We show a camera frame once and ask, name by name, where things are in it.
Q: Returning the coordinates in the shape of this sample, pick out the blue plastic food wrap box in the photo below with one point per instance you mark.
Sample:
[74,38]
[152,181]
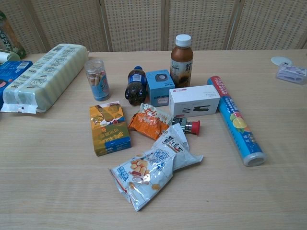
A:
[236,119]

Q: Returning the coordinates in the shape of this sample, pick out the white tissue multipack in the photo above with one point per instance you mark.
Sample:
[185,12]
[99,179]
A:
[48,74]

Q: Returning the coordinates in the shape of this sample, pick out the orange snack packet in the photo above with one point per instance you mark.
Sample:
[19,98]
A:
[148,123]

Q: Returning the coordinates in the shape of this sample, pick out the small light blue box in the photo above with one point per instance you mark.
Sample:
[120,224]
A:
[158,88]

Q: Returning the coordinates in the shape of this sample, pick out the small cola bottle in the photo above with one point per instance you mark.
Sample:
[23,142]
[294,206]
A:
[135,86]

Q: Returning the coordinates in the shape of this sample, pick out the red emergency stop button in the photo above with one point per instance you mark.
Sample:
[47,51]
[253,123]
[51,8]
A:
[189,124]

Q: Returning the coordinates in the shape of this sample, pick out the white crumpled snack bag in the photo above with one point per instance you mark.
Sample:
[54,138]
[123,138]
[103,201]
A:
[180,148]

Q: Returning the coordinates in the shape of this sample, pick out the white rectangular box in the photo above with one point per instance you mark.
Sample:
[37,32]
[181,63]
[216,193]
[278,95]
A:
[194,100]

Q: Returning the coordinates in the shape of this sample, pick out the brown tea bottle white cap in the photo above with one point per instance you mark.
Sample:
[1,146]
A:
[181,67]

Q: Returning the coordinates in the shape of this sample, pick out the white peanut snack bag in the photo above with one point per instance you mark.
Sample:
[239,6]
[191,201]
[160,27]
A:
[141,177]

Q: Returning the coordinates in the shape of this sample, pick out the clear snack jar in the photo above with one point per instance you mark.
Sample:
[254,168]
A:
[98,81]

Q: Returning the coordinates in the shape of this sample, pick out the wicker folding screen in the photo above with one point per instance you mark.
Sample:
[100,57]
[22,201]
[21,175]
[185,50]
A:
[134,24]

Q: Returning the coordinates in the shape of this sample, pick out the white round disc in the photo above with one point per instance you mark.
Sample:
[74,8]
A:
[281,60]

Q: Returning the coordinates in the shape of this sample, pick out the clear purple case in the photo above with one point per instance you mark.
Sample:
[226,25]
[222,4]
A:
[292,74]

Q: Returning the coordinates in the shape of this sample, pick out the blue cookie box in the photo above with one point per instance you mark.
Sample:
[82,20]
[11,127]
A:
[12,72]

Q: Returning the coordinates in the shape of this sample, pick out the green lint roller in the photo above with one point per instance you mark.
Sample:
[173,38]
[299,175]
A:
[7,56]

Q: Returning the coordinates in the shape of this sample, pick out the green tea bottle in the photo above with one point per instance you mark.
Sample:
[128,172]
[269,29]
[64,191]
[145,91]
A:
[10,38]

